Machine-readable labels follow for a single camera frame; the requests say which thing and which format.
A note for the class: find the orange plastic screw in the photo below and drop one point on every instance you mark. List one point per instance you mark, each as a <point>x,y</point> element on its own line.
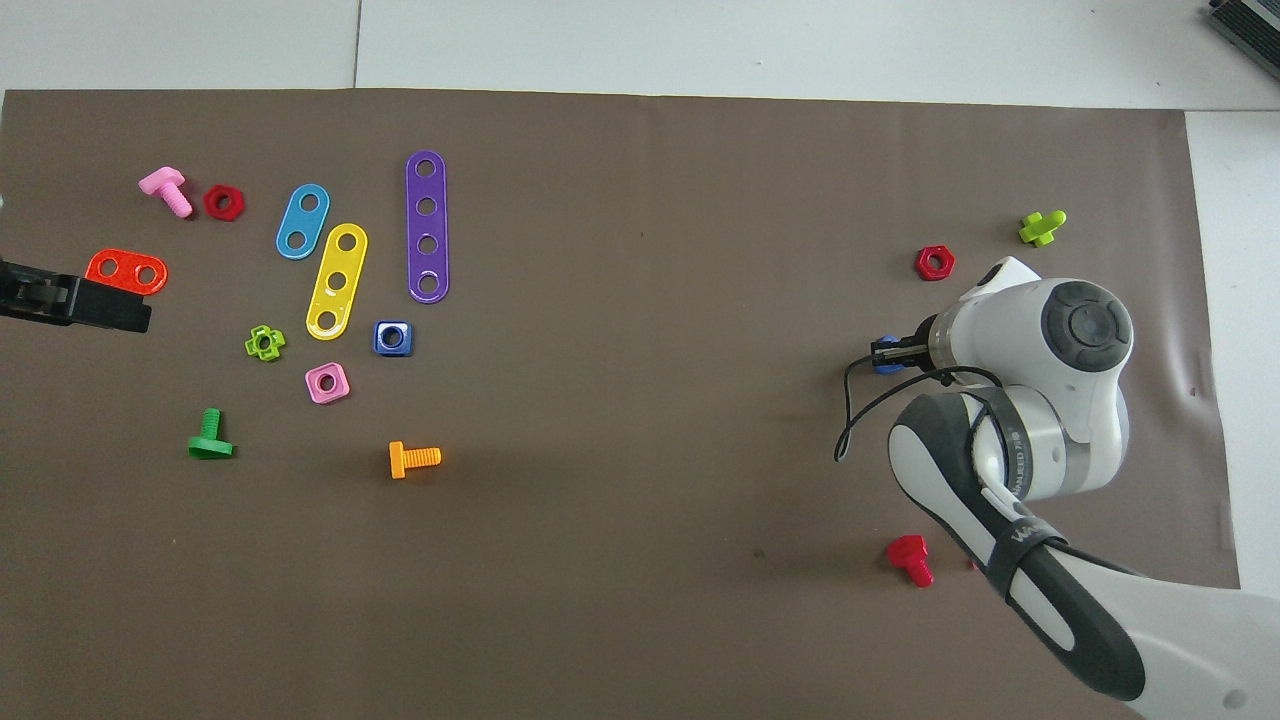
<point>400,460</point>

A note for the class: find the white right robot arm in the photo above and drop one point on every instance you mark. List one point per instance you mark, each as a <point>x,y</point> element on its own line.
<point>1050,420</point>

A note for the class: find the lime green cross-head screw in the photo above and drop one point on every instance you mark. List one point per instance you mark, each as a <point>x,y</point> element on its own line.
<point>1040,230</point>

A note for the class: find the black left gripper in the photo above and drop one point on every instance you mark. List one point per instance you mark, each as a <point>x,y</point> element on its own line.
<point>35,295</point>

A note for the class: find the blue triangle-head screw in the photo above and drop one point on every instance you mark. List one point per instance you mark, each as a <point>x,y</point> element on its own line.
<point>886,367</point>

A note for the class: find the blue two-hole strip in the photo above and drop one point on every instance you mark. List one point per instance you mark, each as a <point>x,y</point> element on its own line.
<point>303,221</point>

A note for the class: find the pink square nut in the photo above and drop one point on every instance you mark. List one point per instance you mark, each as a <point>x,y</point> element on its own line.
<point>341,390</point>

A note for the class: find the red hex nut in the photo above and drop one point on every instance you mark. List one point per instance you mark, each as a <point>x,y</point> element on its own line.
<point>212,203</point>
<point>922,263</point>

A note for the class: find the blue square nut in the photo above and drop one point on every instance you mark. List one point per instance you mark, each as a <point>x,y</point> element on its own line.
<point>405,345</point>

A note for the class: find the brown table mat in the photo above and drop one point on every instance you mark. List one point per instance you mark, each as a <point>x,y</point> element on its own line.
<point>640,300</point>

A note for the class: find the black ribbed device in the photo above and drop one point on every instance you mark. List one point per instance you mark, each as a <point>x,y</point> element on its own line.
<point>1250,20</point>

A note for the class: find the red plastic screw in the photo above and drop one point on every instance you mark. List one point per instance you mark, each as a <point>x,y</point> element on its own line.
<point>908,552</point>

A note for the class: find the orange three-hole heart plate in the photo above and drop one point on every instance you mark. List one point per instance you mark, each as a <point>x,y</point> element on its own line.
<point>127,270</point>

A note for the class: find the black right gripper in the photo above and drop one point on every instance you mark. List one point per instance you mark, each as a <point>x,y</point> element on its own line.
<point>900,355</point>

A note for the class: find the lime green flower nut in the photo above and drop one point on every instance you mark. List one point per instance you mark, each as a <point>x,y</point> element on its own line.
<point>278,343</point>

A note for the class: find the purple four-hole strip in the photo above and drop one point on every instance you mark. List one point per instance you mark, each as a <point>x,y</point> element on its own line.
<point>427,226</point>

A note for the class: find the green plastic screw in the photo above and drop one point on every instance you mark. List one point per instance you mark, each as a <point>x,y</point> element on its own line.
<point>210,440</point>

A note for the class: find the yellow three-hole strip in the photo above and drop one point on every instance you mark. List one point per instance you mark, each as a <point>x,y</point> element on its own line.
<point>342,262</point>

